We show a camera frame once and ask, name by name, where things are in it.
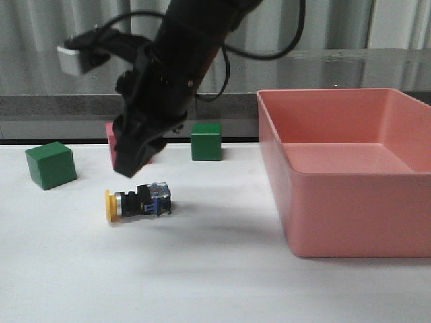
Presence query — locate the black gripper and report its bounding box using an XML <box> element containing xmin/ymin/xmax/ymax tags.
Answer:
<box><xmin>114</xmin><ymin>45</ymin><xmax>205</xmax><ymax>178</ymax></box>

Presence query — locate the yellow push button switch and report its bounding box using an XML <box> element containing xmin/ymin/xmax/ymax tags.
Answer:
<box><xmin>104</xmin><ymin>182</ymin><xmax>172</xmax><ymax>223</ymax></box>

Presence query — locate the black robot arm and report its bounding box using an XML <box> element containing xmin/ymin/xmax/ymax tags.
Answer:
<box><xmin>113</xmin><ymin>1</ymin><xmax>260</xmax><ymax>178</ymax></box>

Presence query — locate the pink wooden cube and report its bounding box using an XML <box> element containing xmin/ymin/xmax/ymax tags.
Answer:
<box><xmin>105</xmin><ymin>119</ymin><xmax>153</xmax><ymax>169</ymax></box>

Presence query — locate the right green wooden cube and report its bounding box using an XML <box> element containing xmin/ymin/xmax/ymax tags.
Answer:
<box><xmin>191</xmin><ymin>123</ymin><xmax>222</xmax><ymax>161</ymax></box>

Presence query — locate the green wooden cube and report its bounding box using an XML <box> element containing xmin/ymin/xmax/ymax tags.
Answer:
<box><xmin>25</xmin><ymin>141</ymin><xmax>77</xmax><ymax>190</ymax></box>
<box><xmin>191</xmin><ymin>123</ymin><xmax>222</xmax><ymax>161</ymax></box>

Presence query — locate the left green wooden cube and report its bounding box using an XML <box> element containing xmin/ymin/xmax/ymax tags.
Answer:
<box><xmin>25</xmin><ymin>141</ymin><xmax>77</xmax><ymax>190</ymax></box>

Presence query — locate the grey glossy back table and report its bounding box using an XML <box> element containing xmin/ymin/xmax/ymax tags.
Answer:
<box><xmin>1</xmin><ymin>49</ymin><xmax>430</xmax><ymax>143</ymax></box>

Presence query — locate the grey curtain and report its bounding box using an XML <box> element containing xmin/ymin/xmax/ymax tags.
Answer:
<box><xmin>1</xmin><ymin>0</ymin><xmax>430</xmax><ymax>54</ymax></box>

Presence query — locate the pink plastic bin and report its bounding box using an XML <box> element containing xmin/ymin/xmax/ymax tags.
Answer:
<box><xmin>257</xmin><ymin>89</ymin><xmax>430</xmax><ymax>257</ymax></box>

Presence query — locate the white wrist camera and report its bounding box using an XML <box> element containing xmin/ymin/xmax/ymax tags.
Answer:
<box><xmin>56</xmin><ymin>46</ymin><xmax>96</xmax><ymax>76</ymax></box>

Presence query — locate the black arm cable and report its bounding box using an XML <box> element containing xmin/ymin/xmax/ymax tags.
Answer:
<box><xmin>96</xmin><ymin>0</ymin><xmax>307</xmax><ymax>102</ymax></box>

